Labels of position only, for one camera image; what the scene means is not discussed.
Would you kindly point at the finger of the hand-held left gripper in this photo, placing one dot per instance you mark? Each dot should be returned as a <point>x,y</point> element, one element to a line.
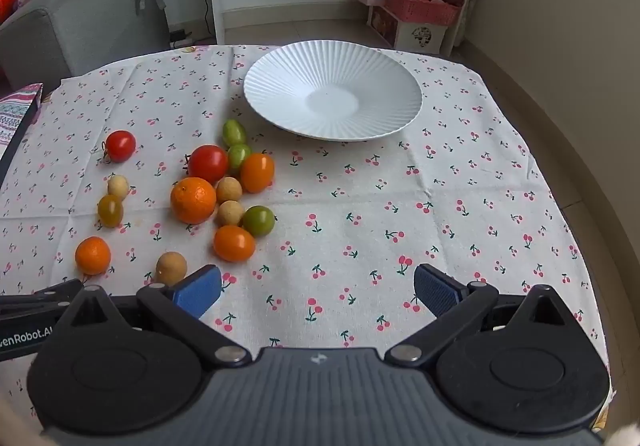
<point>45,293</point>

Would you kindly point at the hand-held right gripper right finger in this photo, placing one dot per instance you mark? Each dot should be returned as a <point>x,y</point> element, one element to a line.
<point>436,288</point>

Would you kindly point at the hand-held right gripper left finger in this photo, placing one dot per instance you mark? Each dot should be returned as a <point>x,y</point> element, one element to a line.
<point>200,288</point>

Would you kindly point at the tan longan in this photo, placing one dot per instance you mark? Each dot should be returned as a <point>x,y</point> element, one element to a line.
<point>230,213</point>
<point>230,189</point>
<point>171,267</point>
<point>118,186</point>

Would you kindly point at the orange tomato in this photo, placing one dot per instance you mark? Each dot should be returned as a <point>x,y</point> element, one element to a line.
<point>257,173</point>
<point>234,243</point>

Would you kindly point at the small mandarin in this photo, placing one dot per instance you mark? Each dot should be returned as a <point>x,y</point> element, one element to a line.
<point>93,255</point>

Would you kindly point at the large mandarin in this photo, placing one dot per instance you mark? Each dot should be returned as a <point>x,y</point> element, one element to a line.
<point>193,201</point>

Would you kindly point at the dark green tomato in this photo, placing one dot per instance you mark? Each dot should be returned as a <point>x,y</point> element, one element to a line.
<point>259,220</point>

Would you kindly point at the olive brown tomato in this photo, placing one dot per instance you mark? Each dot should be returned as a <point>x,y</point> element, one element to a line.
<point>110,211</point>

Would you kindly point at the large red tomato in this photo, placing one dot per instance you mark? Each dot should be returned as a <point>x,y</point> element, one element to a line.
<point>209,165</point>

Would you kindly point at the round green tomato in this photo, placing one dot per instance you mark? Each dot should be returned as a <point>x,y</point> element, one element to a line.
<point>239,155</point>

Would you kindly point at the oval light green tomato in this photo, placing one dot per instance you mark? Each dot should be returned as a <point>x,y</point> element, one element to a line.
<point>233,132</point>

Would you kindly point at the small red tomato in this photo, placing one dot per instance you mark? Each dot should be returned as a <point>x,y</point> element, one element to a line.
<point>121,146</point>

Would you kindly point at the white ribbed plate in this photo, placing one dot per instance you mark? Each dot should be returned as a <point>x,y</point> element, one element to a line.
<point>332,96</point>

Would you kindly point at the cherry print tablecloth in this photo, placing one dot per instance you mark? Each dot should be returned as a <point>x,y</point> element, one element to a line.
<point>350,206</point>

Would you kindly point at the patterned striped box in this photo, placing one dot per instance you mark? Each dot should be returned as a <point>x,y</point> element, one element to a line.
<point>17,113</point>

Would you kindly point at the white printed box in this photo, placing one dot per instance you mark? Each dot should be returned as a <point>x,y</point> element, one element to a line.
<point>415,38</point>

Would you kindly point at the grey sofa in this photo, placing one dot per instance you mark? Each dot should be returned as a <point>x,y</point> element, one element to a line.
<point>90,26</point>

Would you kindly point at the pink plastic basket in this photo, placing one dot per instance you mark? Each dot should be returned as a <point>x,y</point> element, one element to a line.
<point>420,11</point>

